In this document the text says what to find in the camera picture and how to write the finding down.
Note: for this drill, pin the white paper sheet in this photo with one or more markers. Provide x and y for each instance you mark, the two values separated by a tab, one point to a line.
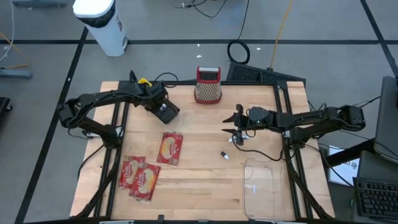
345	171

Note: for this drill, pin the black plastic basket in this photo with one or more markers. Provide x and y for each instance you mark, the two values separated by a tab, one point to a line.
171	115

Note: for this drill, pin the black perforated panel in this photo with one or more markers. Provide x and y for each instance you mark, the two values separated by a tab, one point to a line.
248	73

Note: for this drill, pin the grey floor base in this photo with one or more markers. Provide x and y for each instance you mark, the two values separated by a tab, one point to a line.
15	73
37	3

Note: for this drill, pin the black keyboard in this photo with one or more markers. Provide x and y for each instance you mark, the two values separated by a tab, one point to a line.
376	196

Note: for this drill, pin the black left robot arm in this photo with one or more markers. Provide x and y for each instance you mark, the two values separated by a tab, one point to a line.
93	98

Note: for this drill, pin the red popcorn bag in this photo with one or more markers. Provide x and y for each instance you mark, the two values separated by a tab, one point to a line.
170	148
144	182
129	169

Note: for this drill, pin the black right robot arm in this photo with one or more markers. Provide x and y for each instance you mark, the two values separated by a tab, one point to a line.
311	119

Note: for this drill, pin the grey laptop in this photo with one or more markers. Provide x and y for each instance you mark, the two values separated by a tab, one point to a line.
387	124

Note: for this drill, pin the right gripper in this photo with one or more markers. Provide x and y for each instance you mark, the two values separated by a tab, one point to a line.
256	119

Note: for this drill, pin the black metal bar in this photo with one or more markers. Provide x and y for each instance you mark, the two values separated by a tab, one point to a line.
348	154

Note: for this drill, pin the black chair part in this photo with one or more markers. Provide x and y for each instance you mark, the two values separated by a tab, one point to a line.
4	107

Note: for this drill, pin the small black white-capped tube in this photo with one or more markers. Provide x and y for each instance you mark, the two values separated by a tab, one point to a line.
162	107
231	139
246	137
224	155

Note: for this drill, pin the red metal box grater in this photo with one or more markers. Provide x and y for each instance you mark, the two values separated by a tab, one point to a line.
207	91

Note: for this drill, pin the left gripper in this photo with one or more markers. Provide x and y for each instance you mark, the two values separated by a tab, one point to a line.
154	93

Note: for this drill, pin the yellow plastic basket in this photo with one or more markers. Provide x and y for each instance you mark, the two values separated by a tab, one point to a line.
143	81

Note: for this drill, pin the white cylindrical air purifier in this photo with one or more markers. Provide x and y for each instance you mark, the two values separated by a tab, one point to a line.
102	28

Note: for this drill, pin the clear plastic tray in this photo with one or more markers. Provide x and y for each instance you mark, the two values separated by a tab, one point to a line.
264	189

